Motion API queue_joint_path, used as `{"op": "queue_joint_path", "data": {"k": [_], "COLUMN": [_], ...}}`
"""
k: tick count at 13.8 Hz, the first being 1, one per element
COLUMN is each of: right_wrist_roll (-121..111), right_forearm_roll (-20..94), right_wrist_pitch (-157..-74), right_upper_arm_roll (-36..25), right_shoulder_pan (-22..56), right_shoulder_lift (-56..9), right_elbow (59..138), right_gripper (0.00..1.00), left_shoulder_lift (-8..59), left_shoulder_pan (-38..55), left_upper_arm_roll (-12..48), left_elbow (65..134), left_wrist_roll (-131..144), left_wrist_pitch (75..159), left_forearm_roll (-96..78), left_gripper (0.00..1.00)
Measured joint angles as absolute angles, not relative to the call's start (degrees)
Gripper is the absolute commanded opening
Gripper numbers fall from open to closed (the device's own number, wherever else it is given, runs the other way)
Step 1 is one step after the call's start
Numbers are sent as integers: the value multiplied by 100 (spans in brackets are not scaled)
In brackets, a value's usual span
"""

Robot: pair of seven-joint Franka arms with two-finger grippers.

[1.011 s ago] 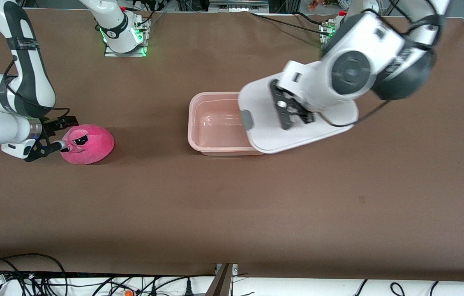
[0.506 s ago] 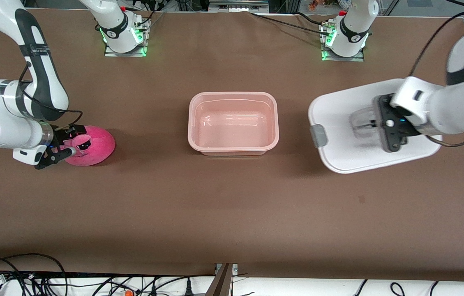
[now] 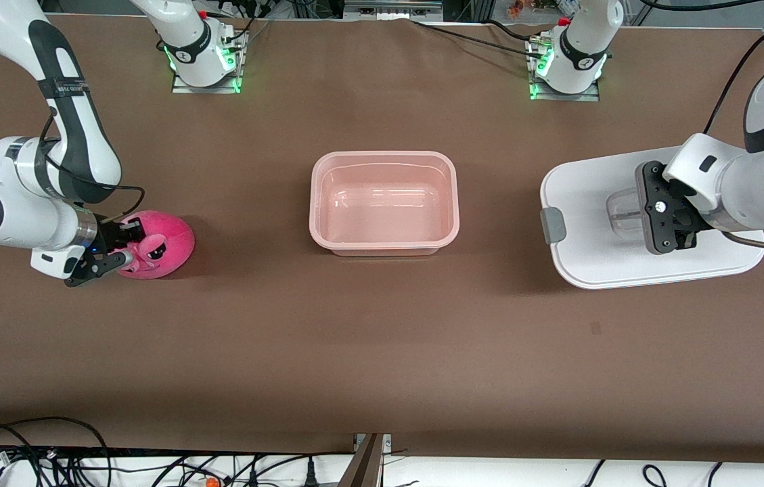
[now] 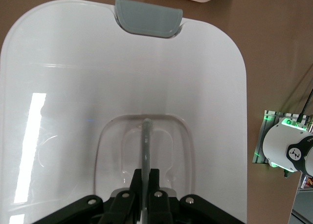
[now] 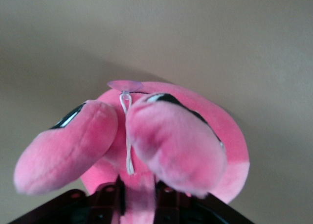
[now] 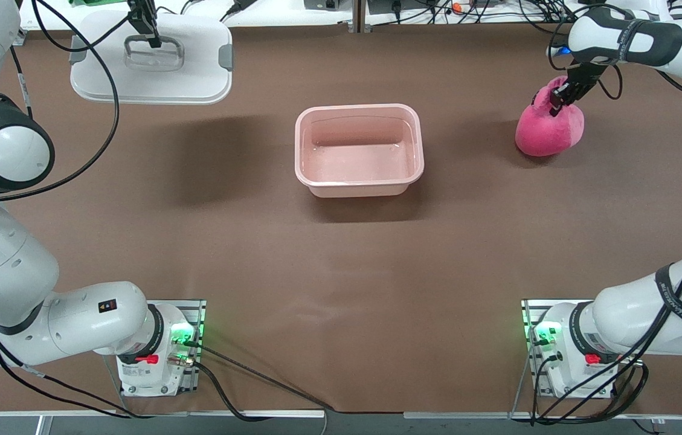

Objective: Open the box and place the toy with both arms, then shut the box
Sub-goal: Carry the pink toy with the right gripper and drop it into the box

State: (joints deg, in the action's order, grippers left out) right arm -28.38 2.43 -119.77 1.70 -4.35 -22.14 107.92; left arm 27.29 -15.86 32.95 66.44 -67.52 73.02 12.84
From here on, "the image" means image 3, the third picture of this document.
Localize pink plush toy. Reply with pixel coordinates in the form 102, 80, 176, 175
114, 210, 196, 280

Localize white box lid grey clips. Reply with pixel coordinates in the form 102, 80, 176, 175
539, 145, 764, 290

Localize translucent pink plastic box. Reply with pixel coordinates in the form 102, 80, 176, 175
309, 150, 461, 257

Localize colourful small clutter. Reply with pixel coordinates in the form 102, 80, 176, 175
507, 0, 580, 18

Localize brown table cover sheet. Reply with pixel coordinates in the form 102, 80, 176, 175
0, 14, 764, 465

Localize white bench board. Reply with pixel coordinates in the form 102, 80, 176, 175
0, 450, 764, 487

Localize aluminium profile beam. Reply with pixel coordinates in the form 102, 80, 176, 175
338, 433, 393, 487

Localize grey metal device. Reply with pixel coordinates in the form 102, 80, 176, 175
343, 0, 444, 22

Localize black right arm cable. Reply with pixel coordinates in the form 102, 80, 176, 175
37, 107, 148, 225

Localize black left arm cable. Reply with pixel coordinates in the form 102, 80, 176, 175
637, 0, 764, 248

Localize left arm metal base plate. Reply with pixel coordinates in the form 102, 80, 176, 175
529, 34, 601, 102

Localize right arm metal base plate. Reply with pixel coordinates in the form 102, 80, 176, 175
171, 27, 248, 95

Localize black looping cable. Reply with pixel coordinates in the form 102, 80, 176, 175
0, 417, 112, 487

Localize black cable to arm base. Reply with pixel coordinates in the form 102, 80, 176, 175
414, 20, 552, 60

